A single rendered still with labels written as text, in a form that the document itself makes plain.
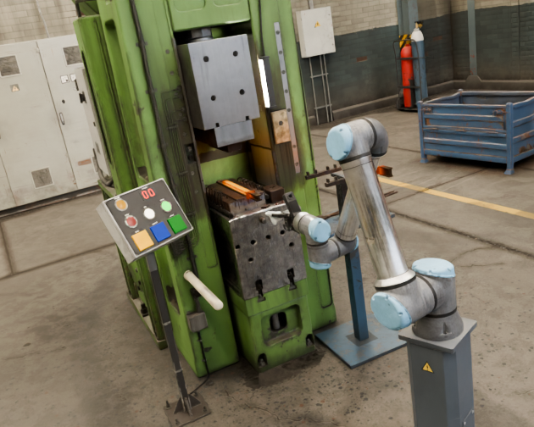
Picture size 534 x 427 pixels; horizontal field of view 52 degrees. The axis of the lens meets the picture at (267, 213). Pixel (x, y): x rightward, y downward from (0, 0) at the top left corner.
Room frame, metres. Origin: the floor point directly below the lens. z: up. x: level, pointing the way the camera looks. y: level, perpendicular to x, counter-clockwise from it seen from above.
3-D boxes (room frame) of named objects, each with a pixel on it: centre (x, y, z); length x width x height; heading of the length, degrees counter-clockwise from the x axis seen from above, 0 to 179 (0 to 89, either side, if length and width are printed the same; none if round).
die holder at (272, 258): (2.92, 0.13, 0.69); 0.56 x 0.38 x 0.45; 23
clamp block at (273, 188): (2.82, -0.05, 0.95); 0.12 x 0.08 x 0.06; 23
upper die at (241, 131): (2.89, 0.17, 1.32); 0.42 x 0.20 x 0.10; 23
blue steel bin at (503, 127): (6.00, -2.52, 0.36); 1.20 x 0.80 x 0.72; 31
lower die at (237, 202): (2.89, 0.17, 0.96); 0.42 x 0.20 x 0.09; 23
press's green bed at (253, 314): (2.92, 0.13, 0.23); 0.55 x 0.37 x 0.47; 23
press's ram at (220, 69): (2.91, 0.13, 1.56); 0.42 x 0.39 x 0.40; 23
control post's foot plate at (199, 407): (2.41, 0.57, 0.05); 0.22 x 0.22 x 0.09; 23
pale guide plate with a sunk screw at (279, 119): (2.94, -0.15, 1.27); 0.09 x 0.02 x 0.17; 113
